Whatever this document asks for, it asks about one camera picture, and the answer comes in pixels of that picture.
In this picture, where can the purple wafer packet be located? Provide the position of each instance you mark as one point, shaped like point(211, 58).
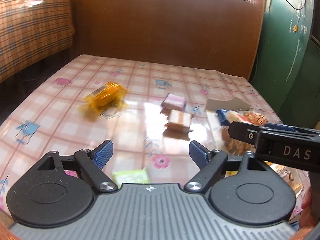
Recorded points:
point(175, 102)

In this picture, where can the round cookie packet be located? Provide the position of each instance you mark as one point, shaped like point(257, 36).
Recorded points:
point(255, 118)

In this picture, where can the light green snack packet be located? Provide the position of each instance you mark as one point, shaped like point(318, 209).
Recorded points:
point(131, 177)

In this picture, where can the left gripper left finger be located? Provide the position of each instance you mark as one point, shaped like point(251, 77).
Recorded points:
point(103, 153)

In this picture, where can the green cabinet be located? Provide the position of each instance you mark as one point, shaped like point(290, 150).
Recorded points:
point(286, 70)

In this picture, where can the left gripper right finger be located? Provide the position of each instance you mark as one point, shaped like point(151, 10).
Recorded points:
point(200, 155)

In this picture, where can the yellow stick snack packet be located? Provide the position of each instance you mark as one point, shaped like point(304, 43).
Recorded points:
point(230, 173)

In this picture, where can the beige wafer packet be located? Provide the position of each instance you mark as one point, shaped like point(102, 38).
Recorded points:
point(179, 121)

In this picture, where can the red bean bread packet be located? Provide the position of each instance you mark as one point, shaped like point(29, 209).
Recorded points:
point(234, 132)

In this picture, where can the blue snack packet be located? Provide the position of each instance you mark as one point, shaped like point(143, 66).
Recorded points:
point(222, 116)

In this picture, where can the plaid sofa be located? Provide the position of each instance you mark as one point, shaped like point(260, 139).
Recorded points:
point(32, 30)

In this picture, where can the brown wooden board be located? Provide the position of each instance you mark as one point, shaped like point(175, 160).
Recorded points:
point(219, 35)

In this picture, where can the orange transparent snack packet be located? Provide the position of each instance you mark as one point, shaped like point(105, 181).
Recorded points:
point(109, 96)

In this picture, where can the pink checked tablecloth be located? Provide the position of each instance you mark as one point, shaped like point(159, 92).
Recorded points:
point(50, 119)

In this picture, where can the right hand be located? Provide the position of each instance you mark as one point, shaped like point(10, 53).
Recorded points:
point(306, 218)

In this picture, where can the torn white cardboard box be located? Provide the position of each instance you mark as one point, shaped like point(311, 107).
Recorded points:
point(235, 104)

